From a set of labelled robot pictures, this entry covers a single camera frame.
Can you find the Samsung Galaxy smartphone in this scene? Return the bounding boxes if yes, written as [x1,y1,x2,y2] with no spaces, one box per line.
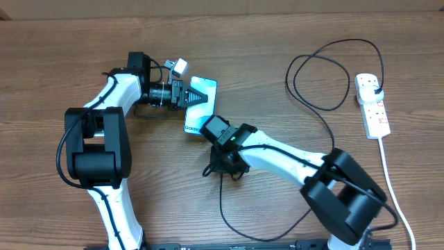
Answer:
[184,76,217,135]

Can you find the black USB charging cable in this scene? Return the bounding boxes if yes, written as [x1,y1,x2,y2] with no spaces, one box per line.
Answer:
[219,38,385,242]

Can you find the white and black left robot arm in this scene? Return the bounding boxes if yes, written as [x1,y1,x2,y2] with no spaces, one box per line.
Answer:
[56,51,217,249]

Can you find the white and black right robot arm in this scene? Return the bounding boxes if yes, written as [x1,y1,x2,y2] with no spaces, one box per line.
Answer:
[200,115,394,249]

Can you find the white power strip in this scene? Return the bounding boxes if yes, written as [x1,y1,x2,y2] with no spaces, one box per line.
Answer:
[355,73,391,140]

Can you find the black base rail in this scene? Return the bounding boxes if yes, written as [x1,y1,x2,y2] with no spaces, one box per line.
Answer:
[83,238,393,250]

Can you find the white power strip cord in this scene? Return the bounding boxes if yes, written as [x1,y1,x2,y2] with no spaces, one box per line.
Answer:
[377,137,417,250]

